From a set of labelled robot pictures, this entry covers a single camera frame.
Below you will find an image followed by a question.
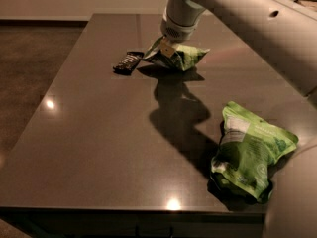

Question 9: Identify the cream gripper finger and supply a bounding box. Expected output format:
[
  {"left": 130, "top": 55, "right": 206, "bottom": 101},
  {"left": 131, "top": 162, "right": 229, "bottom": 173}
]
[{"left": 160, "top": 38, "right": 175, "bottom": 58}]

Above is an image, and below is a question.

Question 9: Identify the green jalapeno chip bag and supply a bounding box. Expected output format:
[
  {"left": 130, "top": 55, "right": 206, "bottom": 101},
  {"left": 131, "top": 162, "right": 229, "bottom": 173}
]
[{"left": 143, "top": 37, "right": 209, "bottom": 71}]

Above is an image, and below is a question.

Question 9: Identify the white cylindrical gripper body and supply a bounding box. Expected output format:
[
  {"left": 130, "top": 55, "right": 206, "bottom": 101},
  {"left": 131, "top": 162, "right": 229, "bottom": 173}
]
[{"left": 160, "top": 0, "right": 205, "bottom": 43}]

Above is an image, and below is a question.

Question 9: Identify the light green snack bag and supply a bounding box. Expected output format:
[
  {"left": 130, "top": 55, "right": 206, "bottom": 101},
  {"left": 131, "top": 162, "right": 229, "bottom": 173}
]
[{"left": 210, "top": 101, "right": 298, "bottom": 203}]

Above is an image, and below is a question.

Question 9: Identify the black rxbar chocolate bar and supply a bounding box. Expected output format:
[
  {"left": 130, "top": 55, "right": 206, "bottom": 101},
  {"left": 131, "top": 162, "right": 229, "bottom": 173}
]
[{"left": 113, "top": 52, "right": 144, "bottom": 75}]

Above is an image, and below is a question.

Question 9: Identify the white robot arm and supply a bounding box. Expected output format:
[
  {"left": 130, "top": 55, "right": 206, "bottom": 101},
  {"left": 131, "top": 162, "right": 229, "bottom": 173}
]
[{"left": 161, "top": 0, "right": 317, "bottom": 238}]

